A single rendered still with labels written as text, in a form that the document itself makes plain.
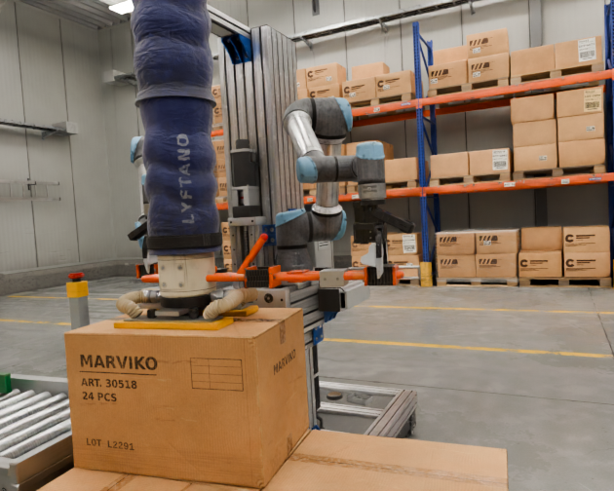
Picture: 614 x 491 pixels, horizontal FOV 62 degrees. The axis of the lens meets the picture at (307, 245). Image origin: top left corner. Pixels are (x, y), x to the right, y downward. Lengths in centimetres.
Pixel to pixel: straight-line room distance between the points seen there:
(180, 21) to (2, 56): 1142
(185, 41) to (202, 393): 97
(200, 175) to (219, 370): 56
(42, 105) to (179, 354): 1196
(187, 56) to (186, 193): 39
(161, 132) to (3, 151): 1094
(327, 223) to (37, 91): 1164
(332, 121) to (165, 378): 98
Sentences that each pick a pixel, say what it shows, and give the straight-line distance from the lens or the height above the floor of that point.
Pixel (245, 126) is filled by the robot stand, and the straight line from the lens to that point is 223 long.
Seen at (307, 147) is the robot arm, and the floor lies 144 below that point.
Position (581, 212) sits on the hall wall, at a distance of 962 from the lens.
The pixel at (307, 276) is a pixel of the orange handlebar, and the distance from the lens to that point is 143.
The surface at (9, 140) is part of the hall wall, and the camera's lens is 1255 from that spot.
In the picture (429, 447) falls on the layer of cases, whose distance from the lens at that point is 165.
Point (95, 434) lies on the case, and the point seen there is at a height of 65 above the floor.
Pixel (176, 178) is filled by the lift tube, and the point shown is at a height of 137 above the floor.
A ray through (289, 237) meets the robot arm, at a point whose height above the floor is 117.
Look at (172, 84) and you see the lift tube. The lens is 155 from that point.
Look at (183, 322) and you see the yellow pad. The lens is 148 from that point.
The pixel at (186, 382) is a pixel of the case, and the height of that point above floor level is 82.
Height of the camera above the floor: 124
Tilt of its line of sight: 3 degrees down
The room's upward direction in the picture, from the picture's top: 3 degrees counter-clockwise
